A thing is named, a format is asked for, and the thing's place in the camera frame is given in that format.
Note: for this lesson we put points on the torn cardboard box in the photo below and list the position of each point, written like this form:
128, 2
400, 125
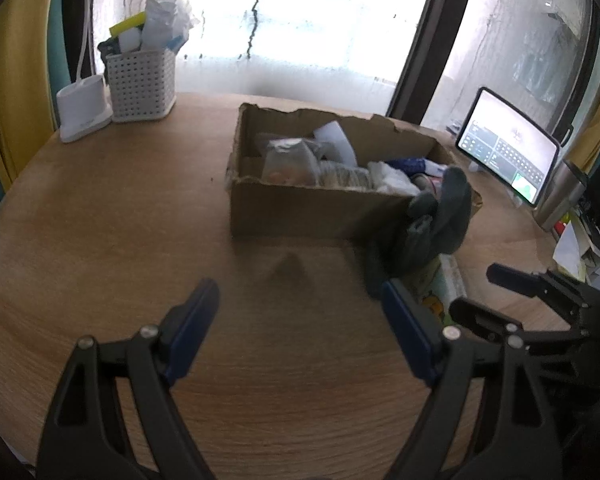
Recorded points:
300, 210

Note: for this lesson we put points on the white paper sheet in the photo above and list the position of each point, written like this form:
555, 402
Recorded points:
572, 252

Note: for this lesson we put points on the crumpled clear plastic bag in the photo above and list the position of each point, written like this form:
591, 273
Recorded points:
165, 15

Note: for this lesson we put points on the small grey stacked object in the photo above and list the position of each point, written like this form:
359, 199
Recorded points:
455, 127

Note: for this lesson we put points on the stainless steel tumbler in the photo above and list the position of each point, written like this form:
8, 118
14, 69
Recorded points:
560, 200

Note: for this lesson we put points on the yellow curtain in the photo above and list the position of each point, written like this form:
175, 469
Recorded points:
597, 110
25, 75

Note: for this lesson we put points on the clear plastic pouch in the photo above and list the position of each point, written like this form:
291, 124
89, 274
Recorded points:
290, 162

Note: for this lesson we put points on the colourful printed packet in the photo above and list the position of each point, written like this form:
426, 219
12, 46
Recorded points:
447, 285

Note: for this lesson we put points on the small red item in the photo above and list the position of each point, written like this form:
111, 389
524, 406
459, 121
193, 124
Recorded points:
560, 228

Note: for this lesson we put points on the white perforated basket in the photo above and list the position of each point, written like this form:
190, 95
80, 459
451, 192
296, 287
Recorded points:
140, 85

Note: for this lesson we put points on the tablet with lit screen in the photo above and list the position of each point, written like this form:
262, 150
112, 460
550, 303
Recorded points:
505, 140

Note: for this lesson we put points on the white desk lamp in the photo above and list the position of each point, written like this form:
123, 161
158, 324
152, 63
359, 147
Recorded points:
82, 105

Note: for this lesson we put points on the white folded card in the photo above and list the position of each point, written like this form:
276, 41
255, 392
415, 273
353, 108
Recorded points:
335, 140

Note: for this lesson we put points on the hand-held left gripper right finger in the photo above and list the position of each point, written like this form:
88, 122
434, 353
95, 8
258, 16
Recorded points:
410, 330

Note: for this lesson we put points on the grey sock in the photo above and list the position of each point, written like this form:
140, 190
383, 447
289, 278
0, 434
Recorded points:
450, 220

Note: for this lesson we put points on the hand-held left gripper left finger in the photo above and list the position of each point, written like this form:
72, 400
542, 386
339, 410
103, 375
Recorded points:
190, 330

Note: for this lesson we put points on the dark window frame post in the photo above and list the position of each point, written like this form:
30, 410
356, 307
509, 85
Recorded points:
430, 35

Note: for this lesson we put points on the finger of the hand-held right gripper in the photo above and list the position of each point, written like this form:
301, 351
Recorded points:
510, 277
480, 315

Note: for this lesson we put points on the blue and white tube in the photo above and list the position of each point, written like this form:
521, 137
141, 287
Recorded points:
407, 164

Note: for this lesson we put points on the yellow flat item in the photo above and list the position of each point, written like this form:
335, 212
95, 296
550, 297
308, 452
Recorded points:
127, 24

